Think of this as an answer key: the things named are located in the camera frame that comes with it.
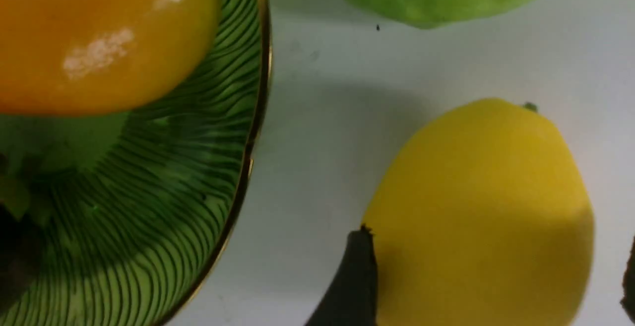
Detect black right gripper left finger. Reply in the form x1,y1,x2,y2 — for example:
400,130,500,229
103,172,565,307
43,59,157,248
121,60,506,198
306,226,378,326

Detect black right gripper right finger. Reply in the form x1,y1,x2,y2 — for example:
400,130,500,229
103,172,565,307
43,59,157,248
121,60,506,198
621,238,635,323

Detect yellow toy lemon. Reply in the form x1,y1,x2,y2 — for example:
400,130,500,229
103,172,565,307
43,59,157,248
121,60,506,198
362,98,594,326

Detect orange yellow toy mango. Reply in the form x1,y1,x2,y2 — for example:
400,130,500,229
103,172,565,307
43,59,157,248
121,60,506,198
0,0,221,116

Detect green glass leaf plate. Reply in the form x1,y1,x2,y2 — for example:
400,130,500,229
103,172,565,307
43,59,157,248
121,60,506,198
1,0,272,326

